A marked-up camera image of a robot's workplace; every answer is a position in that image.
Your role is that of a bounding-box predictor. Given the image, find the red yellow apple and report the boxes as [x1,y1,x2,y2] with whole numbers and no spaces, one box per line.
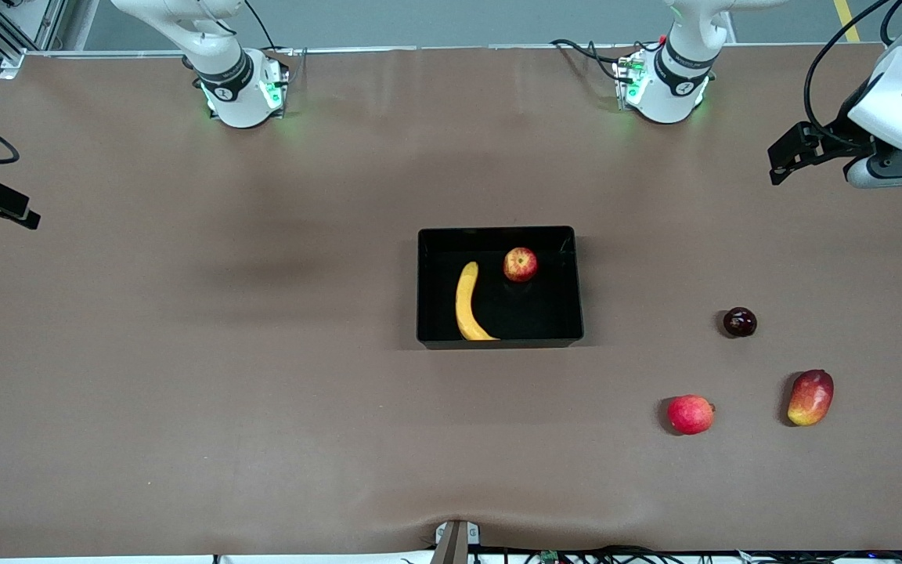
[503,247,539,284]

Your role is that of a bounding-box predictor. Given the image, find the black plastic box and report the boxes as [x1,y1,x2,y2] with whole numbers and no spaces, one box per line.
[417,226,585,350]

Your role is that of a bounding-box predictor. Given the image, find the yellow banana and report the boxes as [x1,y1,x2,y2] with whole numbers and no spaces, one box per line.
[455,261,500,342]

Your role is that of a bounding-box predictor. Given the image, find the dark red plum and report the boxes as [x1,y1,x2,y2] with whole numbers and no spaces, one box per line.
[723,307,758,338]

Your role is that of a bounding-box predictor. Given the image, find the brown table cover sheet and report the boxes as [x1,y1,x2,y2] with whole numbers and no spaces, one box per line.
[0,43,902,561]

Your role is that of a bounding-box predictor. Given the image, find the red yellow mango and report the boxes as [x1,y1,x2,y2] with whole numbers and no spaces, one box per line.
[786,369,835,427]

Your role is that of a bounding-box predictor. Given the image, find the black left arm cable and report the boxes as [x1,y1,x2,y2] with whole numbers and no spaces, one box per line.
[803,0,902,151]

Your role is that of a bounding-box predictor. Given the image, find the black left base cables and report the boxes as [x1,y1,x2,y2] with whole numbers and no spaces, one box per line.
[550,38,626,83]

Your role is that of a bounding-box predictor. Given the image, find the black right base cable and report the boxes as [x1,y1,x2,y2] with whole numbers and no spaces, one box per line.
[244,0,280,52]

